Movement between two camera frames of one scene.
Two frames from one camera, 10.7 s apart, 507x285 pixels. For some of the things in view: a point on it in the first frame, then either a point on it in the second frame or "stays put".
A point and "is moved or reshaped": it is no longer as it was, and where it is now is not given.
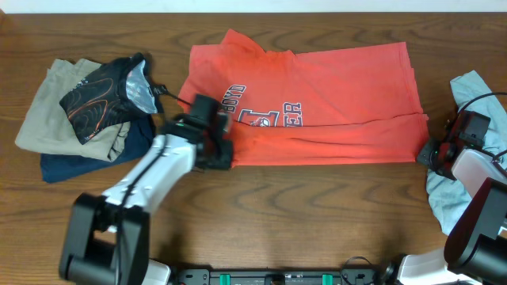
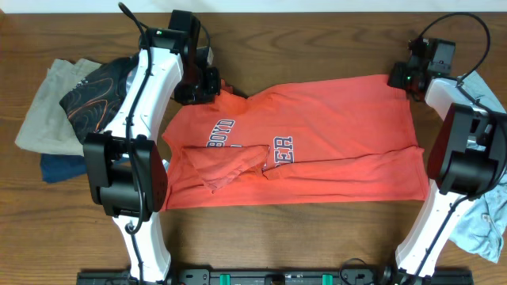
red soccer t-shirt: [352, 104] is moved or reshaped
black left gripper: [226, 160] -> [212, 91]
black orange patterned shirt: [110, 96] stays put
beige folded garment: [47, 130] stays put
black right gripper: [423, 157] -> [395, 80]
